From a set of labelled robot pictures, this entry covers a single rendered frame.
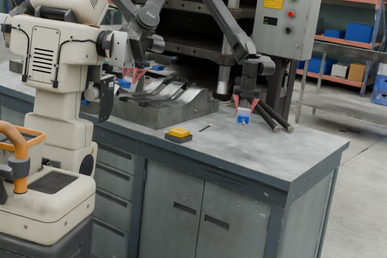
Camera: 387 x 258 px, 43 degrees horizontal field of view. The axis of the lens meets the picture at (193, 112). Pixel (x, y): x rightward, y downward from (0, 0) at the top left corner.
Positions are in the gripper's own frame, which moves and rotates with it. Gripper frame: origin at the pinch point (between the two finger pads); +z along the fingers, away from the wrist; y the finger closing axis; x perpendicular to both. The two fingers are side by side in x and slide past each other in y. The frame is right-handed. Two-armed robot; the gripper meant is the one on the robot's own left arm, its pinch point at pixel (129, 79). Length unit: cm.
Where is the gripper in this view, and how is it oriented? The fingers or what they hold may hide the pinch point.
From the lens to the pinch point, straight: 209.6
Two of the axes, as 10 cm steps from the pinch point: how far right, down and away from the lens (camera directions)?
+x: -5.3, 0.0, -8.5
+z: -3.2, 9.2, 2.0
